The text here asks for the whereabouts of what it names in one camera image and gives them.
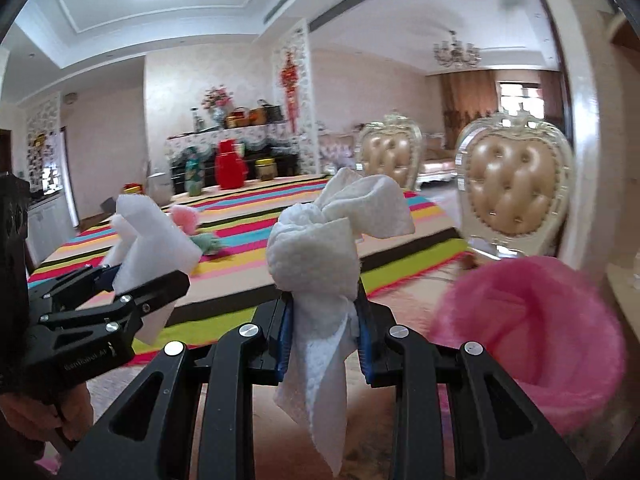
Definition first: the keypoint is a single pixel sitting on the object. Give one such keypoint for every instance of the red box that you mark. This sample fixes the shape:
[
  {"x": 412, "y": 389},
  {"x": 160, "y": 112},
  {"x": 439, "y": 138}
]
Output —
[{"x": 133, "y": 188}]

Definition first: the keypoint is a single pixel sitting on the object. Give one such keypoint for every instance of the low white cabinet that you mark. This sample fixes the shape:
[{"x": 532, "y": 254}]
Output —
[{"x": 47, "y": 225}]

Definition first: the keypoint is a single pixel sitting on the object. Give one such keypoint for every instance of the white lace cloth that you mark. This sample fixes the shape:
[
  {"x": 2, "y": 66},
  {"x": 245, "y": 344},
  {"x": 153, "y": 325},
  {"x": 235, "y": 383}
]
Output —
[{"x": 200, "y": 141}]

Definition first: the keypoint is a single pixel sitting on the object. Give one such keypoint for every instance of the glass jar yellow lid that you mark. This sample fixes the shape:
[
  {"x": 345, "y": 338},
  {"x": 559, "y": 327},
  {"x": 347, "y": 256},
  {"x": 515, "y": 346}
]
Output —
[{"x": 266, "y": 170}]

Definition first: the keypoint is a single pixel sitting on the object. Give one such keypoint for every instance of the white foam sheet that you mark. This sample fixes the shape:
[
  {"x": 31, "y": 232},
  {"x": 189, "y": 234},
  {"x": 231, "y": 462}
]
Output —
[{"x": 145, "y": 240}]

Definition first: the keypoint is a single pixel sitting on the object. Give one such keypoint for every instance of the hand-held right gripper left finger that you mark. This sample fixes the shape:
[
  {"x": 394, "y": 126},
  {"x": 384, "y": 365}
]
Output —
[{"x": 286, "y": 340}]

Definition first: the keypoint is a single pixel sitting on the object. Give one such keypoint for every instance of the white paper towel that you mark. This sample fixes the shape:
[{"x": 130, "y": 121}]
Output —
[{"x": 310, "y": 250}]

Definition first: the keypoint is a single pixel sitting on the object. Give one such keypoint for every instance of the cream sofa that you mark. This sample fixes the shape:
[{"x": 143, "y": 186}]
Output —
[
  {"x": 436, "y": 162},
  {"x": 339, "y": 152}
]

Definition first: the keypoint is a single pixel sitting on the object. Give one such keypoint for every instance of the cream tufted dining chair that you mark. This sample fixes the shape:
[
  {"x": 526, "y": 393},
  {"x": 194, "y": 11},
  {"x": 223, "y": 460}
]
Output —
[
  {"x": 387, "y": 152},
  {"x": 515, "y": 185}
]

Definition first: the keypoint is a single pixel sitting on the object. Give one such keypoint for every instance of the green patterned vase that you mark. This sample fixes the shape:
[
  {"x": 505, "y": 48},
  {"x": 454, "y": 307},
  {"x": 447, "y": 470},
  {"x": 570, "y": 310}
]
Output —
[{"x": 195, "y": 177}]

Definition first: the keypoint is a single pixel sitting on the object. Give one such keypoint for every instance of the dark handbag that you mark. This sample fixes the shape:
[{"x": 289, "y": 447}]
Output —
[{"x": 273, "y": 112}]

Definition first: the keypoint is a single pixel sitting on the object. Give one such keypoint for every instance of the brown curtain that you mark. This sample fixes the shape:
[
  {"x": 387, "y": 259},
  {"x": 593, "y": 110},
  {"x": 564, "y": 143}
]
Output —
[{"x": 465, "y": 105}]

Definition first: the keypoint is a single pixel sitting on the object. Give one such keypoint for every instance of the window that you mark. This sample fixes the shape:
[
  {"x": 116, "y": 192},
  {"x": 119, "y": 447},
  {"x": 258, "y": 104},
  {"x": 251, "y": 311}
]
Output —
[{"x": 520, "y": 97}]

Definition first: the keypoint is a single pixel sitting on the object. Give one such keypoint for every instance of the orange handbag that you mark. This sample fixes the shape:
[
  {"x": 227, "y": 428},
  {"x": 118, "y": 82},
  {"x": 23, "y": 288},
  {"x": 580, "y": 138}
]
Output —
[{"x": 257, "y": 116}]

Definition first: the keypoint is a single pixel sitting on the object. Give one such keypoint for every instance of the chandelier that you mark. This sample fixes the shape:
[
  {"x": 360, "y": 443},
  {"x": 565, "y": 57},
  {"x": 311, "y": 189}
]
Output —
[{"x": 456, "y": 52}]

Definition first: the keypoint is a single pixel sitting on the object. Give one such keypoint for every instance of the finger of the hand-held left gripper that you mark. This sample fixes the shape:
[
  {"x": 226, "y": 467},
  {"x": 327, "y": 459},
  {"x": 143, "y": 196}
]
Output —
[
  {"x": 150, "y": 292},
  {"x": 102, "y": 276}
]

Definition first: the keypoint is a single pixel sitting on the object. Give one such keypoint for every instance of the brown woven basket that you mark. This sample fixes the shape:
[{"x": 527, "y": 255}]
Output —
[{"x": 237, "y": 119}]

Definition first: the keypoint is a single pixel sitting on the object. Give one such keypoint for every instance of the pink flowers in vase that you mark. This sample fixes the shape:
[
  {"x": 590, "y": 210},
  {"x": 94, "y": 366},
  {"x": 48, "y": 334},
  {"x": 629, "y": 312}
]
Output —
[{"x": 218, "y": 100}]

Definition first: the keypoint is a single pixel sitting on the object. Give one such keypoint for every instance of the pink foam fruit net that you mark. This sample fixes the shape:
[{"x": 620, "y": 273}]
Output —
[{"x": 184, "y": 217}]

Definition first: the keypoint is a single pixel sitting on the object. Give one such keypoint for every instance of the red thermos jug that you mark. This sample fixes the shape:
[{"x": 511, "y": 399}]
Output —
[{"x": 230, "y": 167}]

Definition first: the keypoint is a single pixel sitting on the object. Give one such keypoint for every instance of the person's left hand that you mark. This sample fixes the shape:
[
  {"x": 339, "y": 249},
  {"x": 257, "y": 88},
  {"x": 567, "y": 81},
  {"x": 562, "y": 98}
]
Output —
[{"x": 25, "y": 417}]

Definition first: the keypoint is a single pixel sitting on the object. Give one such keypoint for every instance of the green foam fruit net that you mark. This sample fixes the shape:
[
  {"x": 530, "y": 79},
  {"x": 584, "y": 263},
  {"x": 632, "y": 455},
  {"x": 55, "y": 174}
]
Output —
[{"x": 207, "y": 244}]

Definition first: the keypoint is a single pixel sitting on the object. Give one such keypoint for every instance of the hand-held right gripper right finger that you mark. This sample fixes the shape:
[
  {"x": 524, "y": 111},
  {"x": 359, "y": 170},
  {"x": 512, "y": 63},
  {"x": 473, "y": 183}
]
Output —
[{"x": 365, "y": 345}]

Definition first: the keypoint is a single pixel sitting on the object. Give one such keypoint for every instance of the red knot wall ornament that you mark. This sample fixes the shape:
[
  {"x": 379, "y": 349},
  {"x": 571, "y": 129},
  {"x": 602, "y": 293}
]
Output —
[{"x": 290, "y": 77}]

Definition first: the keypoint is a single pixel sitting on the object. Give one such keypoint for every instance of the white kettle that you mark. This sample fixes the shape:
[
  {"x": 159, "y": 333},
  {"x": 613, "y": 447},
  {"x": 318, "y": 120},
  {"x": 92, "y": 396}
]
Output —
[{"x": 160, "y": 187}]

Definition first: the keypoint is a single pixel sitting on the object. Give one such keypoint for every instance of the glass bottle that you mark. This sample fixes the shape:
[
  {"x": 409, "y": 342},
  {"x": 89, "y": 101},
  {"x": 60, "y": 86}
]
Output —
[{"x": 198, "y": 121}]

